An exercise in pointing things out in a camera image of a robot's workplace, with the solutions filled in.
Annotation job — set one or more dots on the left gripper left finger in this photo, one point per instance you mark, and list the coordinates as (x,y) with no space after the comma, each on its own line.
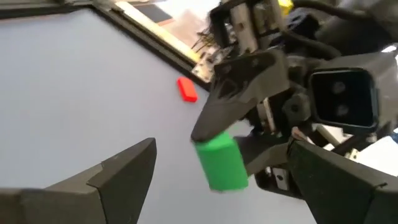
(77,202)

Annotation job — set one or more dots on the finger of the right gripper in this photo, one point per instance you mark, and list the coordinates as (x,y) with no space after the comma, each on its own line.
(267,152)
(242,81)

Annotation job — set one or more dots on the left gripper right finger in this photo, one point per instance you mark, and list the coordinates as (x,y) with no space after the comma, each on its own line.
(342,193)

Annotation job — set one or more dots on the long green block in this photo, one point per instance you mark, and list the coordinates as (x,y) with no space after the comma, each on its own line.
(222,165)

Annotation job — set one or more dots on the small red block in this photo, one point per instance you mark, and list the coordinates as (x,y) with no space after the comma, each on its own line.
(187,90)

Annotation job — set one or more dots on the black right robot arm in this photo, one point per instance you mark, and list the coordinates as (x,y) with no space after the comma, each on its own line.
(357,25)

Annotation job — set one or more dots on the yellow tag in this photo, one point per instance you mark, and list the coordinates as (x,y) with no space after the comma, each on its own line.
(286,5)

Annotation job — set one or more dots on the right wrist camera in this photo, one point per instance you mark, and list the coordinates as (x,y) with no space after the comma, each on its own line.
(342,96)

